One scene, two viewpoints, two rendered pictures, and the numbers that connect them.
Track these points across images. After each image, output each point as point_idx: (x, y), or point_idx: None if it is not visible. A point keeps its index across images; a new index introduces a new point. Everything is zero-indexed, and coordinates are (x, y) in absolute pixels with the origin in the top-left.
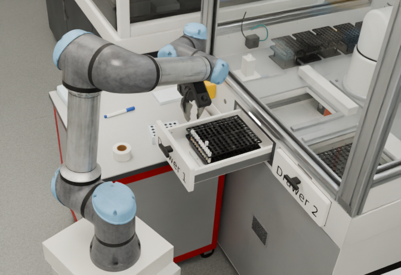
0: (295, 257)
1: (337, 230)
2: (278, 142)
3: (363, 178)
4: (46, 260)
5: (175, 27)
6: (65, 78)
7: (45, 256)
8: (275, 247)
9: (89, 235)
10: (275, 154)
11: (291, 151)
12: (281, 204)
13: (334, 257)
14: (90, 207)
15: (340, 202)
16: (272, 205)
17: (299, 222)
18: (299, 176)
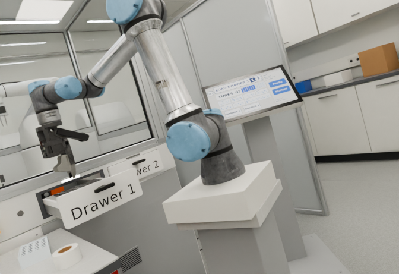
0: (162, 221)
1: (168, 159)
2: (103, 166)
3: (160, 115)
4: (252, 217)
5: None
6: (153, 10)
7: (250, 209)
8: (148, 245)
9: (216, 186)
10: (110, 172)
11: (117, 156)
12: (132, 205)
13: (176, 176)
14: (215, 119)
15: (160, 142)
16: (127, 219)
17: (149, 194)
18: (135, 159)
